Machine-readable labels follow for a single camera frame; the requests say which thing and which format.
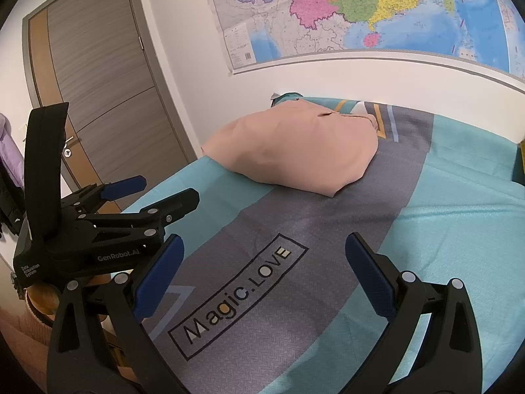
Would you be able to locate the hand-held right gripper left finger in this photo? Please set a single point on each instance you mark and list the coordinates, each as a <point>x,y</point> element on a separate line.
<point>158,279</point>

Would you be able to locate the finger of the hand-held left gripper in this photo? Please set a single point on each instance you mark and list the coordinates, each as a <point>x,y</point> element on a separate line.
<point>180,203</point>
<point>123,186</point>

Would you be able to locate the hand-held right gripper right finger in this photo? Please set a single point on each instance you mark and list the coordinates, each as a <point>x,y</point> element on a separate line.
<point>371,279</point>

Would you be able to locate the pink garment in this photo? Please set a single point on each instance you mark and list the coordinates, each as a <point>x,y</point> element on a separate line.
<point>295,152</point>

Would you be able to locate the teal grey printed bed sheet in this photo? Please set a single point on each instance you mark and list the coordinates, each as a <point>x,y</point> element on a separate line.
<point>369,213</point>

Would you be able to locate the black garment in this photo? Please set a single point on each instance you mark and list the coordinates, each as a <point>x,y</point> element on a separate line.
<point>8,209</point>

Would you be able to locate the purple garment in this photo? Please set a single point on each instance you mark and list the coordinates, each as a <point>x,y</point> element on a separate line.
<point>10,152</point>

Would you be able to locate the grey wooden door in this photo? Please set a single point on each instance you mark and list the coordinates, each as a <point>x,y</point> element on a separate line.
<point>102,69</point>

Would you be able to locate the colourful wall map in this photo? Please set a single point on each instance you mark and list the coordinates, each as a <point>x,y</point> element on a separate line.
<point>348,4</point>

